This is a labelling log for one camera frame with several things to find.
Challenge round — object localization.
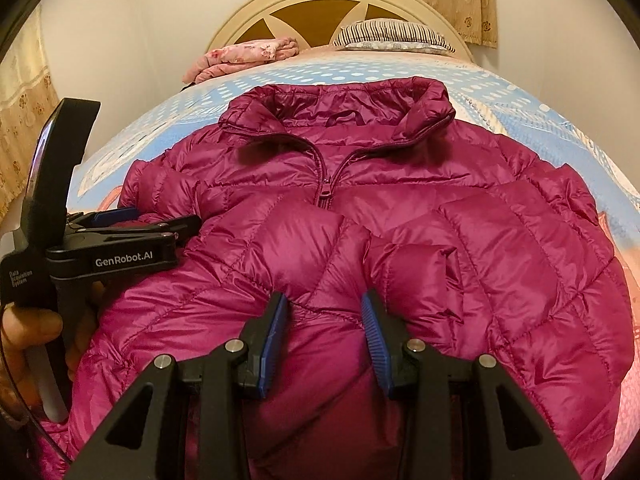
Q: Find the striped pillow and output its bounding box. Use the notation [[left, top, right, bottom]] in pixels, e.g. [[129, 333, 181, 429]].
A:
[[333, 18, 456, 55]]

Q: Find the pink floral folded blanket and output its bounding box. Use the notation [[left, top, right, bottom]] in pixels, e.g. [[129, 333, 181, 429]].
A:
[[182, 37, 299, 84]]

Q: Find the beige floral side curtain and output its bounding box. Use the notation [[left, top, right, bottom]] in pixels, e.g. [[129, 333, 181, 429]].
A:
[[0, 10, 60, 214]]

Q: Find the magenta quilted puffer jacket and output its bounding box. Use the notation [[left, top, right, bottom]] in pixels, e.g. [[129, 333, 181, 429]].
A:
[[37, 76, 637, 480]]

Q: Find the cream wooden headboard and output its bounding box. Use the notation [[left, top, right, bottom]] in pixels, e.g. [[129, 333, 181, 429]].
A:
[[208, 0, 474, 62]]

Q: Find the blue pink patterned bedspread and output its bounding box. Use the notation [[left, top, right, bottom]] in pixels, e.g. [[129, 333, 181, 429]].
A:
[[64, 46, 640, 466]]

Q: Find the person's left hand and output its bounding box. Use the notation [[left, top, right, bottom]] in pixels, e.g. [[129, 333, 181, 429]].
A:
[[0, 282, 106, 421]]

